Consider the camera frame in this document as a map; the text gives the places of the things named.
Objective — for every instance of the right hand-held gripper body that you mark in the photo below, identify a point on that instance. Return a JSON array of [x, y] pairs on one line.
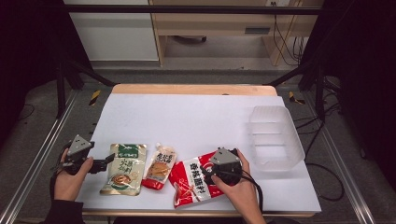
[[224, 161]]

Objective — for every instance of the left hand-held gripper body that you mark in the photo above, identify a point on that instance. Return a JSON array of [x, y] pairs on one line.
[[77, 146]]

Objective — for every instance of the green and beige sauce pouch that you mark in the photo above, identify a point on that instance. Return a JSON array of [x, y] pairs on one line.
[[124, 171]]

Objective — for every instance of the red and white sauce packet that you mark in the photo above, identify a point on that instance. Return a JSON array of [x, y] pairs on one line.
[[190, 186]]

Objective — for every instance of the orange spouted sauce pouch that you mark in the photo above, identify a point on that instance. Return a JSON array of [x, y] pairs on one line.
[[158, 169]]

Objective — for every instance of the clear plastic container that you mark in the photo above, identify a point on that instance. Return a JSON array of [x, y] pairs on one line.
[[275, 140]]

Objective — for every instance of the person's left hand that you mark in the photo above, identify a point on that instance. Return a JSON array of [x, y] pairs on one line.
[[70, 183]]

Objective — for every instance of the person's right hand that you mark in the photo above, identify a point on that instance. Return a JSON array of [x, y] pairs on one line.
[[241, 193]]

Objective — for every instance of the yellow and black tape piece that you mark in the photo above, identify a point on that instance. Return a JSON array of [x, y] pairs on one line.
[[294, 98], [95, 97]]

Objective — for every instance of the black metal stand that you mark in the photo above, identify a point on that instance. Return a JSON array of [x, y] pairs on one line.
[[61, 90], [319, 90]]

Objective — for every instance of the white cabinet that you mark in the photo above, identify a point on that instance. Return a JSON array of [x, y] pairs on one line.
[[115, 37]]

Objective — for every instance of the light wooden desk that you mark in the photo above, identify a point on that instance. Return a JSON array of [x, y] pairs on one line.
[[214, 23]]

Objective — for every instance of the aluminium rail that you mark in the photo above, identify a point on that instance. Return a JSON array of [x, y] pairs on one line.
[[341, 161], [34, 161]]

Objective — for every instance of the black metal frame bar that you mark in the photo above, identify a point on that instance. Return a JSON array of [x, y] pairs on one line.
[[193, 9]]

